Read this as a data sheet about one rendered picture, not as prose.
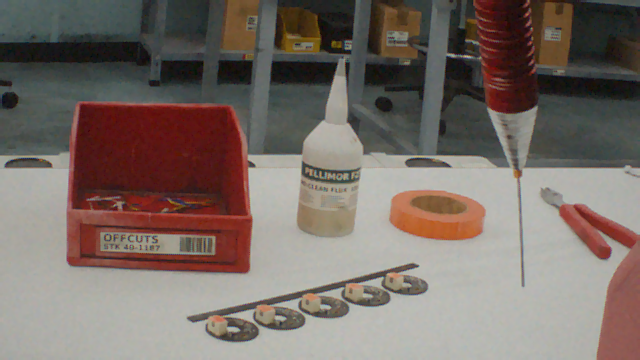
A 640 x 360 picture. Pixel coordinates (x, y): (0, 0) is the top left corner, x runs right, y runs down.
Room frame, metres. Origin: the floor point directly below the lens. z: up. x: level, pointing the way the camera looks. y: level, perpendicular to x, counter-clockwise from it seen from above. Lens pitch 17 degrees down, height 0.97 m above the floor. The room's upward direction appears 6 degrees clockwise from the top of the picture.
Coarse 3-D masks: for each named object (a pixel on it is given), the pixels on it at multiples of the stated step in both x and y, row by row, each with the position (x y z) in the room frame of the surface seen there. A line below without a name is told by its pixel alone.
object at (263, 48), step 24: (216, 0) 3.22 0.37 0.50; (264, 0) 2.65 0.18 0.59; (216, 24) 3.22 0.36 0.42; (264, 24) 2.65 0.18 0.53; (216, 48) 3.23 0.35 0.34; (264, 48) 2.65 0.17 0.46; (216, 72) 3.23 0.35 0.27; (264, 72) 2.66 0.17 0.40; (264, 96) 2.66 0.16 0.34; (264, 120) 2.66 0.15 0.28; (264, 144) 2.66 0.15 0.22
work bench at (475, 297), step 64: (0, 192) 0.60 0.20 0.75; (64, 192) 0.62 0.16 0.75; (256, 192) 0.66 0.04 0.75; (384, 192) 0.68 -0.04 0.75; (512, 192) 0.71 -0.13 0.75; (576, 192) 0.73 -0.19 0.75; (0, 256) 0.50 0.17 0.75; (64, 256) 0.52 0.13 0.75; (256, 256) 0.55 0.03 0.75; (320, 256) 0.56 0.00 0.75; (384, 256) 0.57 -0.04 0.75; (448, 256) 0.58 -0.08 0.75; (512, 256) 0.58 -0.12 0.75; (576, 256) 0.59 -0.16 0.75; (0, 320) 0.43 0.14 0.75; (64, 320) 0.44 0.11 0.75; (128, 320) 0.45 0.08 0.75; (320, 320) 0.47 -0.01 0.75; (384, 320) 0.48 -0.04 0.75; (448, 320) 0.49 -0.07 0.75; (512, 320) 0.49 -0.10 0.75; (576, 320) 0.50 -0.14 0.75
